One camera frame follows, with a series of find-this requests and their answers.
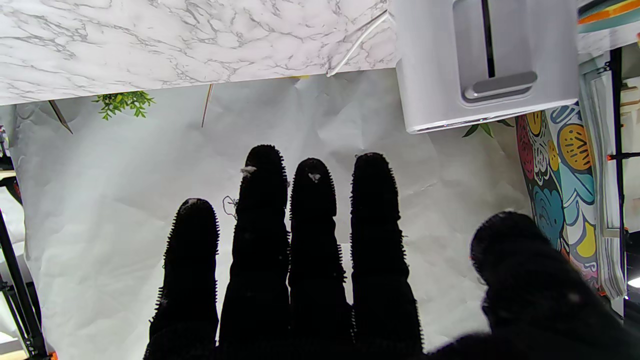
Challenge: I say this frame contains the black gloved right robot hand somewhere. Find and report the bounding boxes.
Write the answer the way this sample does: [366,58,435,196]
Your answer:
[144,145,640,360]

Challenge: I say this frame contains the white crumpled backdrop sheet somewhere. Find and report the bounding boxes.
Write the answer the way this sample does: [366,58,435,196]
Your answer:
[10,67,626,360]

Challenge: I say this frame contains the white toaster power cable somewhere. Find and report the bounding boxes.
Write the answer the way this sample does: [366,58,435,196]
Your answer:
[326,10,391,77]

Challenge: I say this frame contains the small potted green plant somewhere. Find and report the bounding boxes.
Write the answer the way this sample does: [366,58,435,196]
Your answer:
[92,91,156,121]

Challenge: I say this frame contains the large green leafy plant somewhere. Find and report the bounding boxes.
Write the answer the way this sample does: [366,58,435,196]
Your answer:
[462,119,515,139]

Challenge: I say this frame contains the colourful cartoon mural banner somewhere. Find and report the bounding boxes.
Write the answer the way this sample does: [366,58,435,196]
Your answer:
[515,102,626,298]

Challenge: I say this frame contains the black tripod stand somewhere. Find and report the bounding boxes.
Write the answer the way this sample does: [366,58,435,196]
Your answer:
[0,125,51,360]

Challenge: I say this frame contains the black metal stand pole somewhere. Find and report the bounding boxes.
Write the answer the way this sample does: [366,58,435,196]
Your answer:
[606,47,640,301]

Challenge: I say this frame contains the white two-slot toaster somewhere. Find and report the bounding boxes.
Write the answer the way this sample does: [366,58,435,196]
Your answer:
[389,0,581,134]

